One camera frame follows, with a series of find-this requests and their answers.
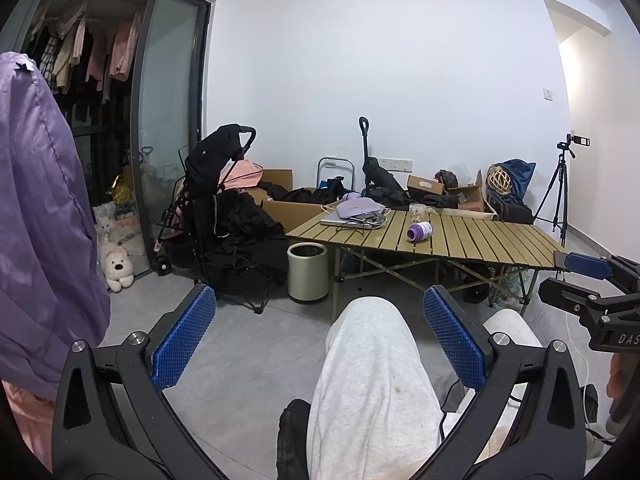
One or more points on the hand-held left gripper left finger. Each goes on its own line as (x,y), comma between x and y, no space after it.
(182,340)

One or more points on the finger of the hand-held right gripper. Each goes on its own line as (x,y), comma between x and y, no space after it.
(582,262)
(565,294)

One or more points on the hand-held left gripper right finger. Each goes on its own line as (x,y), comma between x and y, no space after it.
(455,345)

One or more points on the person's right hand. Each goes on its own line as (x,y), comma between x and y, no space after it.
(614,375)

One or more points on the person's right leg white trousers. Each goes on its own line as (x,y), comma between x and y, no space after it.
(510,327)

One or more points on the person's leg white trousers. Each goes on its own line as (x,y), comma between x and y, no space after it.
(372,375)
(510,327)

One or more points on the patterned bag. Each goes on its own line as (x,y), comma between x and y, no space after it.
(506,286)

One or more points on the black tripod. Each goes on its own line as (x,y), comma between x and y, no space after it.
(555,200)

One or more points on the person's left leg white trousers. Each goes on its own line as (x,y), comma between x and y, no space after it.
(372,375)

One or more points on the white plush dog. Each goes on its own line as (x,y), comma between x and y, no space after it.
(116,267)

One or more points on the blue bag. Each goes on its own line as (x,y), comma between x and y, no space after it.
(520,180)

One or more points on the wooden slat folding table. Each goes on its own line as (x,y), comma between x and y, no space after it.
(475,242)

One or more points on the black folding chair with clothes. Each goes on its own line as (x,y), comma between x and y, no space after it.
(245,245)

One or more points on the woven rattan ball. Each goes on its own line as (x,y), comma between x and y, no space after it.
(500,178)

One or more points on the purple bottle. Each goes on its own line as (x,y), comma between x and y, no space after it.
(419,231)

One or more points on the rolled brown paper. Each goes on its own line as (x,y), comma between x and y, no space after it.
(465,214)

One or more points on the open cardboard box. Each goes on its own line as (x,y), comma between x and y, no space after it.
(467,197)

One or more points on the small white plush toy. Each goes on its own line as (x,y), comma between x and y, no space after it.
(104,225)

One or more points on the clear glass cup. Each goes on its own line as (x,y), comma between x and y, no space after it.
(416,211)

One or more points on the cream round trash bin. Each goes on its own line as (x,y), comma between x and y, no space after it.
(307,272)

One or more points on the black seat cushion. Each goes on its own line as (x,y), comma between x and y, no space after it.
(295,440)

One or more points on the silver laptop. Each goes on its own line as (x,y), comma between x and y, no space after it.
(345,221)

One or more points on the purple pouch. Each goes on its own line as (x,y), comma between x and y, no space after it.
(357,206)

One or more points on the large cardboard box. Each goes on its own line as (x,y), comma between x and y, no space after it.
(292,210)

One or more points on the black baby stroller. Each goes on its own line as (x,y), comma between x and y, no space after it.
(205,170)

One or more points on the pink cloth on stroller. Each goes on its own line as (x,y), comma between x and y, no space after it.
(243,172)

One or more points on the purple padded jacket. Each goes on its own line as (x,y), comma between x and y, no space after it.
(45,220)

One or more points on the pile of black clothing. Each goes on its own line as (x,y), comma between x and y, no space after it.
(305,194)

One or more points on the white folding step stool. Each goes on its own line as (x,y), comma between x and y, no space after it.
(336,167)

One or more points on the dark framed glass sliding door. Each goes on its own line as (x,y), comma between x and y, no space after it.
(170,110)

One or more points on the row of hanging clothes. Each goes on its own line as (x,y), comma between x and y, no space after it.
(85,45)

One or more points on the black video camera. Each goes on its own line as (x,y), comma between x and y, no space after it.
(575,141)

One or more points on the white wall socket strip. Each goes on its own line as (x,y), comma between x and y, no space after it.
(395,164)

